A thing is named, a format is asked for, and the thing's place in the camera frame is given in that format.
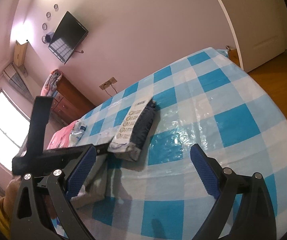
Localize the pink heart bedspread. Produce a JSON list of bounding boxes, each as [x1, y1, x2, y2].
[[47, 121, 76, 150]]

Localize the bright bedroom window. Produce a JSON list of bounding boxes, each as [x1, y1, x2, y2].
[[0, 91, 30, 171]]

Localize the grey plaid curtain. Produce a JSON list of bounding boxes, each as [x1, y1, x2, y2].
[[2, 63, 34, 103]]

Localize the brown wooden cabinet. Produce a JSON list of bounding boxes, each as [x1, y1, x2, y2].
[[51, 76, 96, 124]]

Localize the silver Magicday milk pouch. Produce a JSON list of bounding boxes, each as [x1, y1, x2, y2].
[[69, 120, 87, 147]]

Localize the dark blue white carton bag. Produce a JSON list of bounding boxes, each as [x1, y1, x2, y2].
[[108, 96, 156, 162]]

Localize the person left hand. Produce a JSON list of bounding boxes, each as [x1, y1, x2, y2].
[[2, 176, 21, 220]]

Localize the blue white checkered tablecloth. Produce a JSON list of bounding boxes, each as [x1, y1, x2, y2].
[[77, 48, 287, 239]]

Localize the wall mounted television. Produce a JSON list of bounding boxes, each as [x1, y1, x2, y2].
[[48, 11, 89, 64]]

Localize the wall power socket strip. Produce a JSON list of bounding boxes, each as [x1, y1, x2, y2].
[[99, 77, 117, 90]]

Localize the folded pink blanket stack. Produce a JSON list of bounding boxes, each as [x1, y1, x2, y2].
[[40, 69, 63, 97]]

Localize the white room door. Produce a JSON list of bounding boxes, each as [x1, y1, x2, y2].
[[218, 0, 287, 72]]

